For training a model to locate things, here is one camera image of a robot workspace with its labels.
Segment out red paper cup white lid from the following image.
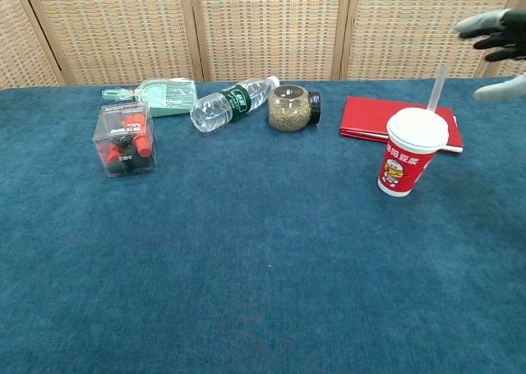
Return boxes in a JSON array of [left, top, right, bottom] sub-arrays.
[[377, 107, 449, 197]]

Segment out woven wooden folding screen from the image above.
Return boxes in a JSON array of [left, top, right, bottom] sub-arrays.
[[0, 0, 526, 90]]

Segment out glass jar with black lid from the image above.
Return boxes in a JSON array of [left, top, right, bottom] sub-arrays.
[[267, 85, 322, 133]]

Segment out clear water bottle green label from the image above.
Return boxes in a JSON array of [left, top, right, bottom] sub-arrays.
[[189, 76, 281, 134]]

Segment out mint green packaged item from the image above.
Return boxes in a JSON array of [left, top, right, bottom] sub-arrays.
[[101, 77, 198, 119]]

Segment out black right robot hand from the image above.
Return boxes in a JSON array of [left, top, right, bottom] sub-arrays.
[[453, 8, 526, 103]]

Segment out clear box red black items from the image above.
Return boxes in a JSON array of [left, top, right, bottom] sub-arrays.
[[93, 100, 158, 179]]

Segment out translucent plastic straw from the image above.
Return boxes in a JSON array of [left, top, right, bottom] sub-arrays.
[[427, 64, 448, 114]]

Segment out blue table cloth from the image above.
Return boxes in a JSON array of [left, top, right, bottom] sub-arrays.
[[0, 76, 526, 374]]

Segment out red booklet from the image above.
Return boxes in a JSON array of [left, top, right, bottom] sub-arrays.
[[339, 95, 465, 154]]

